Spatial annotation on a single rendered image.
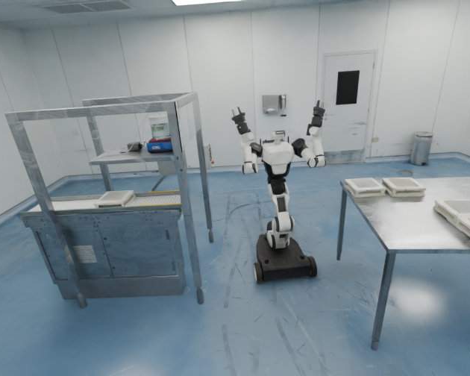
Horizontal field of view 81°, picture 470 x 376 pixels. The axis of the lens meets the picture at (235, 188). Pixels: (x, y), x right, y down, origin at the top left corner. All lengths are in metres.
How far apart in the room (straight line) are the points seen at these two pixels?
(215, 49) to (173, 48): 0.76
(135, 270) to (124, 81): 4.05
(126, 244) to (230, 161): 3.66
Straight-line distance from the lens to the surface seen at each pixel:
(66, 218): 2.62
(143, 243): 2.53
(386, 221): 2.15
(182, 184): 2.05
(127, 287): 2.90
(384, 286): 2.07
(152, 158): 2.03
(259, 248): 2.99
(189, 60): 5.61
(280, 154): 2.45
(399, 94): 6.35
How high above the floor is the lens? 1.89
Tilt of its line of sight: 23 degrees down
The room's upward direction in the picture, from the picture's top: 4 degrees counter-clockwise
